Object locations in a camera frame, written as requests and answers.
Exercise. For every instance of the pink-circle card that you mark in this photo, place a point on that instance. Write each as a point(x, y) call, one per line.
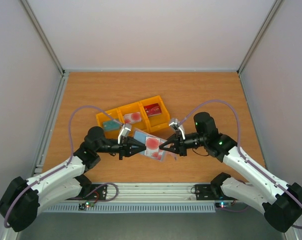
point(158, 155)
point(152, 146)

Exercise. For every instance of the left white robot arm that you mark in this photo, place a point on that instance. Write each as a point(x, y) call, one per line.
point(24, 200)

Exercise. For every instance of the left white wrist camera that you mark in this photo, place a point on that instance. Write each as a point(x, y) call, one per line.
point(124, 132)

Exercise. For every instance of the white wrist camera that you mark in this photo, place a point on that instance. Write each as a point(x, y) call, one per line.
point(175, 125)
point(124, 132)

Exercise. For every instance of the yellow three-compartment bin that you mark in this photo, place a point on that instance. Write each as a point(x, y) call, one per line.
point(148, 124)

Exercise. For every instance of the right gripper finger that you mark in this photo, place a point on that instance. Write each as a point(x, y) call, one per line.
point(169, 149)
point(170, 141)

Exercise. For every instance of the pink circle card stack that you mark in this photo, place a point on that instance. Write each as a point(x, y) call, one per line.
point(132, 118)

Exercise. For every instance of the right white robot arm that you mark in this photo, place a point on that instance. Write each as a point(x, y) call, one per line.
point(279, 201)

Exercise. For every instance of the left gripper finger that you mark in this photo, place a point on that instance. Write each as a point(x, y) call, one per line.
point(132, 142)
point(133, 150)

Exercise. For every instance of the aluminium front rail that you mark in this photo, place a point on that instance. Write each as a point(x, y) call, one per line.
point(170, 192)

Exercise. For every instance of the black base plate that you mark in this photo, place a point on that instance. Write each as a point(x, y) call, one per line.
point(92, 193)
point(205, 192)

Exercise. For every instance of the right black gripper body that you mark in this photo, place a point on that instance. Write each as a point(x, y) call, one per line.
point(181, 145)

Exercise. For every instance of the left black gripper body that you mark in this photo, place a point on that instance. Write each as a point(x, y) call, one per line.
point(123, 147)

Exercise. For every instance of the pink leather card holder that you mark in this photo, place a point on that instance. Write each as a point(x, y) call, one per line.
point(141, 136)

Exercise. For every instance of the red card stack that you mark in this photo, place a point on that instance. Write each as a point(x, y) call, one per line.
point(153, 110)

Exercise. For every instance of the right small circuit board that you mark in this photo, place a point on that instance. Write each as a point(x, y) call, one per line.
point(223, 205)

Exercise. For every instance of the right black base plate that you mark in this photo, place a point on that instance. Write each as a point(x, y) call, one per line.
point(205, 192)

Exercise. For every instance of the teal VIP card stack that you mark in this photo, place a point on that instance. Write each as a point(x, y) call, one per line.
point(110, 125)

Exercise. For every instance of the left small circuit board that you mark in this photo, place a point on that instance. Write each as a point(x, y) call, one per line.
point(86, 205)

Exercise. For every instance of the small circuit board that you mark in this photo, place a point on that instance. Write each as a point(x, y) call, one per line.
point(223, 205)
point(86, 205)

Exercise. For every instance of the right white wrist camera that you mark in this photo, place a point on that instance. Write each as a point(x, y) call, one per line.
point(175, 125)

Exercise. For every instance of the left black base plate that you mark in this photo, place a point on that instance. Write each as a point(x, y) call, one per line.
point(92, 193)

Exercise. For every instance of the grey slotted cable duct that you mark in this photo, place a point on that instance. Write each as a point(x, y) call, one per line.
point(127, 208)

